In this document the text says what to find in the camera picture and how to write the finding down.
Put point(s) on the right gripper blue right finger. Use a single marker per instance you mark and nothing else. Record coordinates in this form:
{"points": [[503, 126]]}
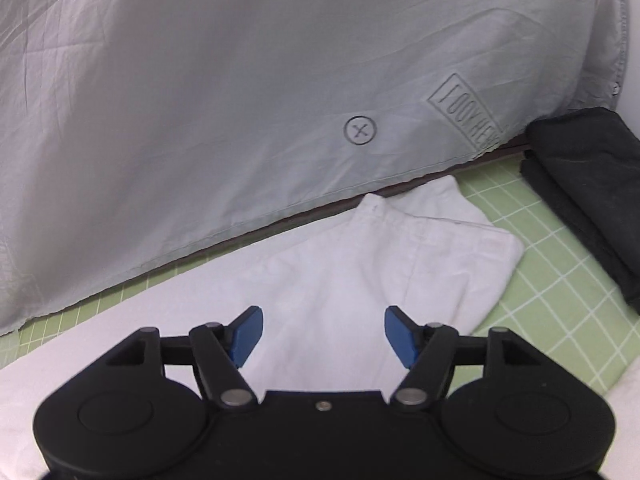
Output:
{"points": [[427, 353]]}

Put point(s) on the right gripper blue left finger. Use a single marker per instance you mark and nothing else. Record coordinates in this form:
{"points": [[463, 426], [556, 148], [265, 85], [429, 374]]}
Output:
{"points": [[219, 351]]}

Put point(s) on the white trousers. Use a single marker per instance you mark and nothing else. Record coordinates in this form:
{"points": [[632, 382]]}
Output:
{"points": [[323, 288]]}

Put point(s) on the green grid cutting mat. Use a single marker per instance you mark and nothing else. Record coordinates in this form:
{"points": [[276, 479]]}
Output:
{"points": [[559, 297]]}

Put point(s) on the black folded garment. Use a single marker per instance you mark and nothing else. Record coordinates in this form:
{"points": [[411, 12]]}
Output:
{"points": [[585, 167]]}

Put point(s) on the grey carrot print sheet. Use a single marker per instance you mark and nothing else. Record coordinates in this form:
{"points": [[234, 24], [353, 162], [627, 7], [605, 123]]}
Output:
{"points": [[135, 132]]}

